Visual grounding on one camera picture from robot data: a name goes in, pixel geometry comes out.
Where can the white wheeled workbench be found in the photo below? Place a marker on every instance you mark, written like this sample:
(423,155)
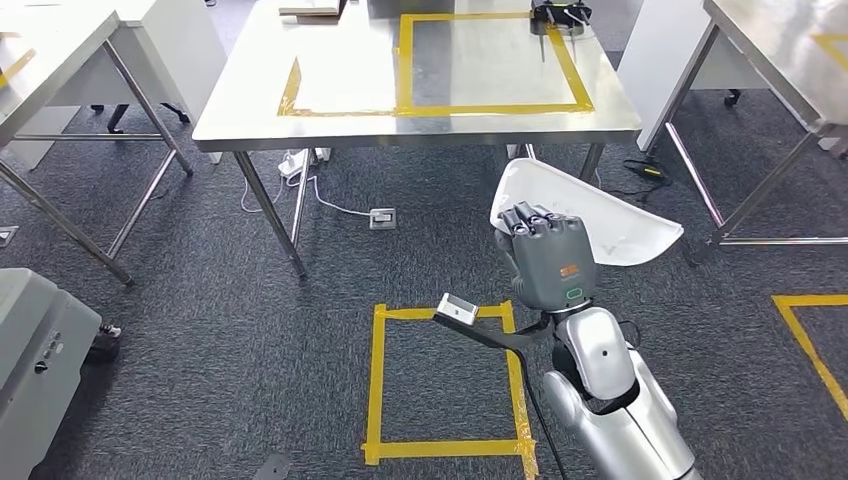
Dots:
(40,358)

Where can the grey floor socket box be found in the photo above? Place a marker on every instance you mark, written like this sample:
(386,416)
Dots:
(382,218)
(6,235)

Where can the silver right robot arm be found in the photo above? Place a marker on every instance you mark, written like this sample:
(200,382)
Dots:
(616,411)

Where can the white curved plastic part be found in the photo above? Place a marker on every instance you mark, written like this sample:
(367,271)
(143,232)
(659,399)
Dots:
(616,222)

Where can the stainless steel table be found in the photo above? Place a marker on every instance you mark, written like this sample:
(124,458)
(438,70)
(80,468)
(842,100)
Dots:
(40,60)
(775,46)

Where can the black chair base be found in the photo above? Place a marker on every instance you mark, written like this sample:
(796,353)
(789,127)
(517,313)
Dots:
(116,118)

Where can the yellow floor tape marking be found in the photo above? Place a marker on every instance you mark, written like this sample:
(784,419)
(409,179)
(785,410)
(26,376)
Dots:
(376,384)

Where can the black router with antennas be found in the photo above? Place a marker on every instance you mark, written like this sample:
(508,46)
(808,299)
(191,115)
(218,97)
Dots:
(556,16)

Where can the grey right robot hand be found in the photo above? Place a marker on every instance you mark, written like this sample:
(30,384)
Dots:
(550,265)

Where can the amber tape square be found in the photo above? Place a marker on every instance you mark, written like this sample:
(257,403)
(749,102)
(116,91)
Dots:
(288,99)

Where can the white power strip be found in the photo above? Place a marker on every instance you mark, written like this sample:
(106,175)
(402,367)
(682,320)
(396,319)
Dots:
(295,162)

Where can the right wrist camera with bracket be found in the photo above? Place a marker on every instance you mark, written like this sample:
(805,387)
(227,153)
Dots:
(457,309)

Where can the black caster wheel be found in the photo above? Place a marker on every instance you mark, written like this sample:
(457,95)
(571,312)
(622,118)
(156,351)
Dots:
(731,98)

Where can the white cabinet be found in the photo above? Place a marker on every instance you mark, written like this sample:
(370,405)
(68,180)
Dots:
(656,53)
(179,53)

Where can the large yellow tape square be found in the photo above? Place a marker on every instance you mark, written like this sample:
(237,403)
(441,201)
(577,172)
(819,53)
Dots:
(576,79)

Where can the stainless steel workbench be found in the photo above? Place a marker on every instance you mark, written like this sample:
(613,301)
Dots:
(344,73)

